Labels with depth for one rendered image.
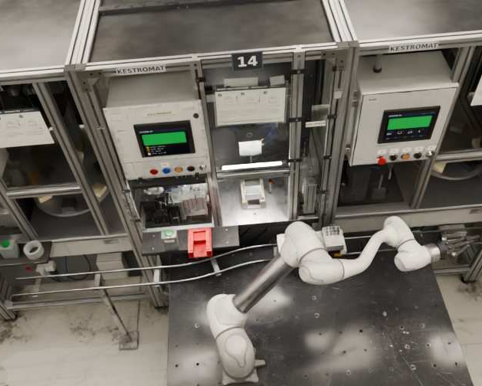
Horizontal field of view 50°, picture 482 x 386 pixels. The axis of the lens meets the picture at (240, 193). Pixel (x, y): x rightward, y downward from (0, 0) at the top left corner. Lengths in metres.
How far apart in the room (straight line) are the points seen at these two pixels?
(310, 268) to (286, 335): 0.67
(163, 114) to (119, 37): 0.38
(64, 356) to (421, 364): 2.24
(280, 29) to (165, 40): 0.49
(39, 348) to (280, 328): 1.75
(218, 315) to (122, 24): 1.43
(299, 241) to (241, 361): 0.64
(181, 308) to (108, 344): 0.91
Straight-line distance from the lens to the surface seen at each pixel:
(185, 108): 2.23
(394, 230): 2.62
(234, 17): 2.37
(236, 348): 2.49
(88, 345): 3.73
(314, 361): 2.76
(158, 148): 2.37
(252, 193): 2.87
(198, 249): 2.81
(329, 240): 2.81
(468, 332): 3.78
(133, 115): 2.27
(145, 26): 2.38
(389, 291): 2.99
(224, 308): 2.57
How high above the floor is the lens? 3.24
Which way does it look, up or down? 50 degrees down
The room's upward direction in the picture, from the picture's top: 5 degrees counter-clockwise
